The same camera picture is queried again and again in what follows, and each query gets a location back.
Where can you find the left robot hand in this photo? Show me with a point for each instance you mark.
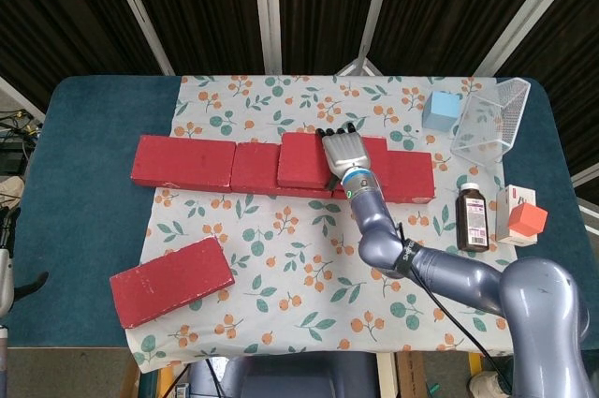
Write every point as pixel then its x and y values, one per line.
pixel 5 276

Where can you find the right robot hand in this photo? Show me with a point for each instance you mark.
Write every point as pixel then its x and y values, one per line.
pixel 346 150

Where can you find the red brick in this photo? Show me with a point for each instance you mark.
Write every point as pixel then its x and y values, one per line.
pixel 170 281
pixel 407 175
pixel 182 161
pixel 299 159
pixel 255 166

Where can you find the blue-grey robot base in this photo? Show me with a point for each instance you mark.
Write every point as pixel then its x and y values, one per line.
pixel 299 377

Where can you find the beige shoe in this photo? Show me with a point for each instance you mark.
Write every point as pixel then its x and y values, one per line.
pixel 10 194

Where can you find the teal table cover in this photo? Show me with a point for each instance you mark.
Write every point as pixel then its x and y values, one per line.
pixel 84 210

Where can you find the light blue cube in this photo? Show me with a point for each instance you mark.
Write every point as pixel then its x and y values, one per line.
pixel 442 110

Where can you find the floral print tablecloth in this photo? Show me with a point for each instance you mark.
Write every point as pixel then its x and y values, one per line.
pixel 290 253

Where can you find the brown medicine bottle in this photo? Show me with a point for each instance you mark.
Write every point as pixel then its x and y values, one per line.
pixel 472 222

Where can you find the clear mesh basket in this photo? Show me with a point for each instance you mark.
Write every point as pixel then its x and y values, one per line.
pixel 491 126

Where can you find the white carton box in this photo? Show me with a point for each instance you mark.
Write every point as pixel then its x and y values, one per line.
pixel 504 215

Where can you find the orange cube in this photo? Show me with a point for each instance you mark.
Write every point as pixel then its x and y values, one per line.
pixel 529 220

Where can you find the white metal frame post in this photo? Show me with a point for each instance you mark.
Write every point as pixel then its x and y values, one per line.
pixel 267 9
pixel 140 14
pixel 21 98
pixel 374 9
pixel 587 178
pixel 529 9

